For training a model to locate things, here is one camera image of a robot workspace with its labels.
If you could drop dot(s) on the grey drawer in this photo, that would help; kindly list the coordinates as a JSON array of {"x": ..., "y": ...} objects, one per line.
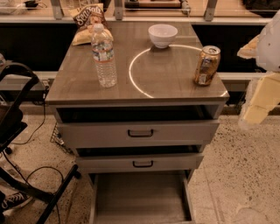
[
  {"x": 140, "y": 163},
  {"x": 156, "y": 197},
  {"x": 128, "y": 134}
]

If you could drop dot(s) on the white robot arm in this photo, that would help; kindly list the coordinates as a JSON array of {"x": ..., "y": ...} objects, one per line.
[{"x": 264, "y": 90}]

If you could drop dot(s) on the grey wooden drawer cabinet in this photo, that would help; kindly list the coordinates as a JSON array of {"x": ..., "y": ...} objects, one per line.
[{"x": 153, "y": 85}]

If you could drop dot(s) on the clear plastic water bottle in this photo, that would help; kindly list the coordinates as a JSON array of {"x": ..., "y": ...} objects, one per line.
[{"x": 103, "y": 55}]

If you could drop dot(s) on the white ceramic bowl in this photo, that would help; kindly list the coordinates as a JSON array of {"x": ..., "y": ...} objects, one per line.
[{"x": 162, "y": 35}]

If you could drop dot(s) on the dented gold soda can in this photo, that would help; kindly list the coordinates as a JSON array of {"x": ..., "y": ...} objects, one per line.
[{"x": 209, "y": 60}]

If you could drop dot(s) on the brown chips bag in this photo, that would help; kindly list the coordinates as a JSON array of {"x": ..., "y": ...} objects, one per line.
[{"x": 85, "y": 17}]

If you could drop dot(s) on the black white sneaker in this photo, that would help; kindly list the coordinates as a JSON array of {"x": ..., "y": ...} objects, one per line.
[{"x": 13, "y": 201}]

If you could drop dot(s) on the wire mesh basket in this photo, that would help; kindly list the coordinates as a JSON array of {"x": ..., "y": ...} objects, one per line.
[{"x": 56, "y": 138}]

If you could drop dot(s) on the black chair frame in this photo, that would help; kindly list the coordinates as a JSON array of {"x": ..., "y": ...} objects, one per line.
[{"x": 11, "y": 126}]

